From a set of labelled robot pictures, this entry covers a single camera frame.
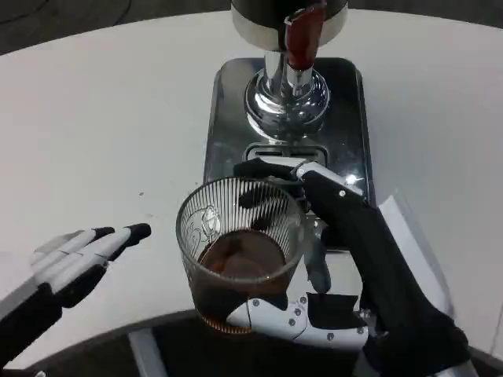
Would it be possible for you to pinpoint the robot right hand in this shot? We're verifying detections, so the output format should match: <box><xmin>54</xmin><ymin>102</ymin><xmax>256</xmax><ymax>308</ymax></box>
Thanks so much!
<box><xmin>227</xmin><ymin>156</ymin><xmax>472</xmax><ymax>377</ymax></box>

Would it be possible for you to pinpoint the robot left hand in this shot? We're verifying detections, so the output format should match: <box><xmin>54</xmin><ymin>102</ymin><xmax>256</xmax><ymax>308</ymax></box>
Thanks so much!
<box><xmin>0</xmin><ymin>222</ymin><xmax>152</xmax><ymax>366</ymax></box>

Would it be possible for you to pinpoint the clear ribbed glass cup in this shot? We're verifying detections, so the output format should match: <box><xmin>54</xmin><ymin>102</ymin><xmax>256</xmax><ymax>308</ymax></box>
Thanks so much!
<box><xmin>175</xmin><ymin>177</ymin><xmax>308</xmax><ymax>335</ymax></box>

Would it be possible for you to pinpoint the white table leg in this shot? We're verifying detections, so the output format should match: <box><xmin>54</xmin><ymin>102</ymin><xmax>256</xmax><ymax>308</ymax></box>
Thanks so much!
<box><xmin>127</xmin><ymin>328</ymin><xmax>169</xmax><ymax>377</ymax></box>

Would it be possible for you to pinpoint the steel slotted drip grid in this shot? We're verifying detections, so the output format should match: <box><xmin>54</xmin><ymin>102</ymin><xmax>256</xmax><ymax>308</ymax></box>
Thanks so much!
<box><xmin>245</xmin><ymin>143</ymin><xmax>329</xmax><ymax>164</ymax></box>

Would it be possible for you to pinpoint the steel drip tray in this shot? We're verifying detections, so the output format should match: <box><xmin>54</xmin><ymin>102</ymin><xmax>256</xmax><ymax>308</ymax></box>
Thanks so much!
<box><xmin>203</xmin><ymin>57</ymin><xmax>373</xmax><ymax>252</ymax></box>

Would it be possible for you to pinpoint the black and chrome drink dispenser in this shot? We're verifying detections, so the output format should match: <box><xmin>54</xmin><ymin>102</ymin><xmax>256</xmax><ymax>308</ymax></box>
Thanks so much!
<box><xmin>229</xmin><ymin>0</ymin><xmax>350</xmax><ymax>145</ymax></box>

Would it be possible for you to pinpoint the red tap handle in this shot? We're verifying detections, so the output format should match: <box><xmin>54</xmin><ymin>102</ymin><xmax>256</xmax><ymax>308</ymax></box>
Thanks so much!
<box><xmin>283</xmin><ymin>2</ymin><xmax>328</xmax><ymax>71</ymax></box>

